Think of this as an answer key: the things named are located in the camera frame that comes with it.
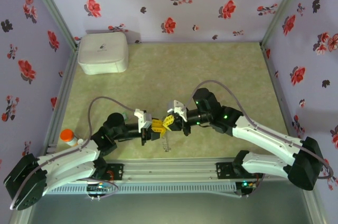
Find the orange capped white bottle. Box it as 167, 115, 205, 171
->
60, 128, 85, 147

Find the white plastic box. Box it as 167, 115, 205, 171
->
77, 31, 129, 76

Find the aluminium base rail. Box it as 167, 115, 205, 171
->
105, 157, 291, 182

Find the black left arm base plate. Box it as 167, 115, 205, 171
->
104, 163, 125, 182

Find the grey slotted cable duct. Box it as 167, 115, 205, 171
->
46, 181, 238, 195

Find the grey left base cable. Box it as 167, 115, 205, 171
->
87, 178, 119, 201

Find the grey base cable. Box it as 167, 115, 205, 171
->
237, 173, 266, 198
87, 178, 119, 201

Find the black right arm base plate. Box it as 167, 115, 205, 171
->
215, 162, 238, 180

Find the grey right base cable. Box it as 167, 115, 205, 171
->
237, 173, 266, 198

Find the aluminium corner post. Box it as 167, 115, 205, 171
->
25, 0, 80, 48
260, 0, 308, 48

